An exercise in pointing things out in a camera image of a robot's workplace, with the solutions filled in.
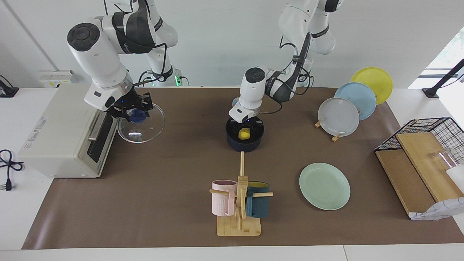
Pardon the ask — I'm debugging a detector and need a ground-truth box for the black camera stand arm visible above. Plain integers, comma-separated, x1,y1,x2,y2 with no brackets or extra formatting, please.
422,58,464,98

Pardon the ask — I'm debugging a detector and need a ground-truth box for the black table clamp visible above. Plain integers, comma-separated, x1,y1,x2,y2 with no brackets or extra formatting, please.
0,74,19,98

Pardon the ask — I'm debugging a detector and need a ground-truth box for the white checked cloth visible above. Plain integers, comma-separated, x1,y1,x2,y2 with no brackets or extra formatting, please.
410,198,464,221

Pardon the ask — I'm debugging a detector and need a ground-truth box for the dark blue saucepan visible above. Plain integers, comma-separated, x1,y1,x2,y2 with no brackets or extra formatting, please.
227,118,264,153

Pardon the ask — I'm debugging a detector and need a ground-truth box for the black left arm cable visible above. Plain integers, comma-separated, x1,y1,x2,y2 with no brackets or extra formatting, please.
259,32,314,116

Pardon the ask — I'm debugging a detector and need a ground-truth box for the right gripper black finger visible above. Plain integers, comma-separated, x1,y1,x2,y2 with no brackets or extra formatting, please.
111,109,132,123
141,93,153,117

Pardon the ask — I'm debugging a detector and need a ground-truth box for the wooden mug tree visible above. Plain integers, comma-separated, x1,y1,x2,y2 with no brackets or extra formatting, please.
210,152,273,237

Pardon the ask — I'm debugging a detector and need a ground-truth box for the pale green plate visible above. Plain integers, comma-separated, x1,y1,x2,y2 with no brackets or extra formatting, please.
299,162,351,211

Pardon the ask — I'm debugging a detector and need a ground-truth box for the dark teal mug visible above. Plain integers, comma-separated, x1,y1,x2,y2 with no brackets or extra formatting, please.
246,181,270,218

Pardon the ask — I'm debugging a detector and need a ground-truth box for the black power cord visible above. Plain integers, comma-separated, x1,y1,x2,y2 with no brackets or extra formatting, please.
0,149,24,191

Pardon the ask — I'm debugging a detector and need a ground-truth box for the wooden plate rack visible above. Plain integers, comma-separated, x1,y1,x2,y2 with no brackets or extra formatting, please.
314,116,345,142

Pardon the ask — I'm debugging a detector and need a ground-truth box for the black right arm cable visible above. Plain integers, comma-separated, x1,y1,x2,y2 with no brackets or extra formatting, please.
132,43,168,87

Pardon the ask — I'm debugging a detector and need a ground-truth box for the pink mug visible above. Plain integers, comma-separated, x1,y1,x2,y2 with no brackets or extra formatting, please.
212,180,238,217

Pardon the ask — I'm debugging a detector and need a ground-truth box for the beige toaster oven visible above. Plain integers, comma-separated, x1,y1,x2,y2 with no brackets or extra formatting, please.
17,84,120,178

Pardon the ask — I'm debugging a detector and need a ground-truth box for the clear glass cup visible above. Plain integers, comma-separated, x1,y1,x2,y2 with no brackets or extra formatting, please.
430,149,456,169

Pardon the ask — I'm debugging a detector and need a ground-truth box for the yellow plate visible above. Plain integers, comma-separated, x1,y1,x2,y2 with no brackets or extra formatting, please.
351,67,393,105

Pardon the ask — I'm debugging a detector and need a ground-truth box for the brown table mat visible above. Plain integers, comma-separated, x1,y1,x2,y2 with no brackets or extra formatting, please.
22,87,464,250

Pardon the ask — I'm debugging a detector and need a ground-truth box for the grey plate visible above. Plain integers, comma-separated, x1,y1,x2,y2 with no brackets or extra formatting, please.
318,97,360,137

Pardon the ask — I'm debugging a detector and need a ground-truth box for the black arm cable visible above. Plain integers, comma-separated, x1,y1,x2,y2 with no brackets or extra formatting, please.
132,43,168,87
259,32,314,116

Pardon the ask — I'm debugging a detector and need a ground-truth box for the glass pot lid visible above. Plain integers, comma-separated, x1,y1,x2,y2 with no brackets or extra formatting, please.
117,103,165,144

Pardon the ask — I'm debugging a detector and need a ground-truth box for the light blue plate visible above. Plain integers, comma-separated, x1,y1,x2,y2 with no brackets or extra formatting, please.
334,82,377,121

